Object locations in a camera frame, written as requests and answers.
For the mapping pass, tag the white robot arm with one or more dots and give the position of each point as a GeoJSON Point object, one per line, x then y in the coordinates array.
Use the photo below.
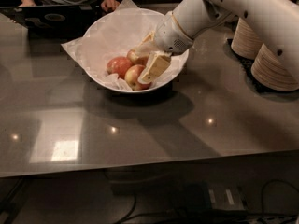
{"type": "Point", "coordinates": [276, 22]}

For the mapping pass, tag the white paper liner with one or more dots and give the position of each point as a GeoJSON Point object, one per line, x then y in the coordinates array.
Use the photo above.
{"type": "Point", "coordinates": [115, 34]}

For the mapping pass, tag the person left hand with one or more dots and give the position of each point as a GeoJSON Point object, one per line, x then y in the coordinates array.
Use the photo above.
{"type": "Point", "coordinates": [109, 5]}

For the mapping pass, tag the red apple front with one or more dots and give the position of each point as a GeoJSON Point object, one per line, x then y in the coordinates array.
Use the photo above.
{"type": "Point", "coordinates": [132, 75]}

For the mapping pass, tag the paper plate stack front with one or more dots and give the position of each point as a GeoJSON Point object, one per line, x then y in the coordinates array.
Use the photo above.
{"type": "Point", "coordinates": [268, 70]}

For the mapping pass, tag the paper plate stack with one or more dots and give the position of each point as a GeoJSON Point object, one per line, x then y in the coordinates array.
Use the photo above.
{"type": "Point", "coordinates": [245, 42]}
{"type": "Point", "coordinates": [268, 70]}

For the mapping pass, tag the red apple left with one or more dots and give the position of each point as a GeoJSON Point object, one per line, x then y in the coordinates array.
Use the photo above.
{"type": "Point", "coordinates": [119, 66]}

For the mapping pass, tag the red apple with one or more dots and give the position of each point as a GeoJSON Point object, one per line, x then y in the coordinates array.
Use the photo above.
{"type": "Point", "coordinates": [135, 59]}
{"type": "Point", "coordinates": [132, 75]}
{"type": "Point", "coordinates": [119, 66]}

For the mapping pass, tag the white bowl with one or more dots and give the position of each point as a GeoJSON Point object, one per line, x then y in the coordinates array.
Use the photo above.
{"type": "Point", "coordinates": [102, 75]}

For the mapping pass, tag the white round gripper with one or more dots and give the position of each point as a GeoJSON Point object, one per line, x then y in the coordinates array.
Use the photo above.
{"type": "Point", "coordinates": [170, 35]}

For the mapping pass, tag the paper plate stack rear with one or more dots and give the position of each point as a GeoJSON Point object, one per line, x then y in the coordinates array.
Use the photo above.
{"type": "Point", "coordinates": [245, 42]}

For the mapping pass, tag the red apple back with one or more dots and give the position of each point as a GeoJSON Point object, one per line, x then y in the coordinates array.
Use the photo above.
{"type": "Point", "coordinates": [135, 59]}

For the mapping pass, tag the black tray under plates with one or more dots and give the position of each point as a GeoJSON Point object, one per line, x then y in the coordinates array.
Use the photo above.
{"type": "Point", "coordinates": [247, 64]}

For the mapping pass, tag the dark power brick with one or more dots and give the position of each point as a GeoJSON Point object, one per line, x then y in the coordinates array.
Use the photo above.
{"type": "Point", "coordinates": [205, 197]}

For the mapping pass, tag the black laptop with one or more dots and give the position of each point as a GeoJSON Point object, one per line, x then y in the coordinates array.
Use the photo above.
{"type": "Point", "coordinates": [64, 20]}

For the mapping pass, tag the person right hand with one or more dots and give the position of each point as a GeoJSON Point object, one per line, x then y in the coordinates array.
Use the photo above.
{"type": "Point", "coordinates": [27, 3]}

